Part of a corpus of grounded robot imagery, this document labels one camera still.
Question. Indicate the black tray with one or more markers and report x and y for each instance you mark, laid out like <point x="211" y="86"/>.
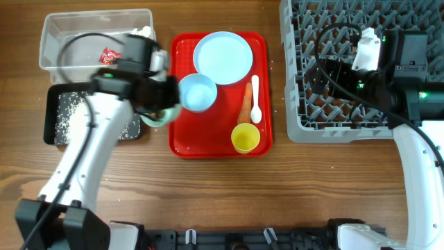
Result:
<point x="50" y="114"/>

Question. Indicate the light blue plate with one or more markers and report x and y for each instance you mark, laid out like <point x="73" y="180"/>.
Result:
<point x="224" y="57"/>

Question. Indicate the orange carrot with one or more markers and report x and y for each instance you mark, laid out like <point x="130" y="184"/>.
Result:
<point x="244" y="115"/>

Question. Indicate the light blue bowl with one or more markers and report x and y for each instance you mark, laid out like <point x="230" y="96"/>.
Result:
<point x="197" y="92"/>

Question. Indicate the white plastic spoon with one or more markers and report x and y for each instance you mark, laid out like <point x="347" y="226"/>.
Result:
<point x="256" y="113"/>

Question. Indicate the red snack wrapper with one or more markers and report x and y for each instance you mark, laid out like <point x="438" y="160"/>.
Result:
<point x="109" y="57"/>

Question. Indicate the white rice pile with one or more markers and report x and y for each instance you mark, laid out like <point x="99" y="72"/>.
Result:
<point x="72" y="111"/>

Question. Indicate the white napkin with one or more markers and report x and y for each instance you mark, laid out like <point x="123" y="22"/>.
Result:
<point x="144" y="32"/>

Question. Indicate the green bowl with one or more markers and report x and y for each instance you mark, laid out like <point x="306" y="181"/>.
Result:
<point x="166" y="116"/>

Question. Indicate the yellow cup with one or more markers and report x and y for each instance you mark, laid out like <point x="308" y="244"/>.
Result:
<point x="245" y="137"/>

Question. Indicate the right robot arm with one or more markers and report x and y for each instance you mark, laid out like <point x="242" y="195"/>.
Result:
<point x="389" y="74"/>

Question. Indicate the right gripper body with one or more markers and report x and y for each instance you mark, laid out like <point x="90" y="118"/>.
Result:
<point x="363" y="82"/>

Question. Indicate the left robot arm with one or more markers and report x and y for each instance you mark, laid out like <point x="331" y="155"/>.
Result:
<point x="63" y="217"/>

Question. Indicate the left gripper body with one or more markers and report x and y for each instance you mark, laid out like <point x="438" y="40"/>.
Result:
<point x="160" y="94"/>

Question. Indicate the red serving tray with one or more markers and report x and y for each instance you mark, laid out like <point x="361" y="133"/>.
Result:
<point x="208" y="134"/>

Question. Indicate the clear plastic bin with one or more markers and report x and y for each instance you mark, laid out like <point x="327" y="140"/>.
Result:
<point x="81" y="59"/>

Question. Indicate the grey dishwasher rack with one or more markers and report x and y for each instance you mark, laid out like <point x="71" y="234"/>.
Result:
<point x="318" y="118"/>

